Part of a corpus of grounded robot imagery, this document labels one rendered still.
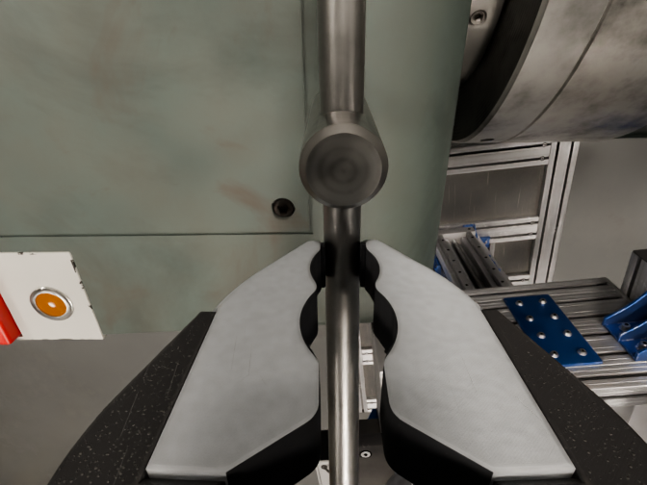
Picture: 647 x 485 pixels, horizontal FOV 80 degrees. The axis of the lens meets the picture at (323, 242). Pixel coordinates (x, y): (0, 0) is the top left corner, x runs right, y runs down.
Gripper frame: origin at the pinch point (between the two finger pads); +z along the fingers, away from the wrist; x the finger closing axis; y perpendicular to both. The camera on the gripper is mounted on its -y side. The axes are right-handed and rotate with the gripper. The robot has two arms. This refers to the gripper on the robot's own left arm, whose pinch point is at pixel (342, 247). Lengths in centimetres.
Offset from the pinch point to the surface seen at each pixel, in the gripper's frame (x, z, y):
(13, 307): -23.0, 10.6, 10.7
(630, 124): 21.9, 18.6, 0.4
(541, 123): 15.2, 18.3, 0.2
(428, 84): 5.0, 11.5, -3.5
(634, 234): 129, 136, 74
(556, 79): 13.7, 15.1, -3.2
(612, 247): 122, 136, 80
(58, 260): -18.4, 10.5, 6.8
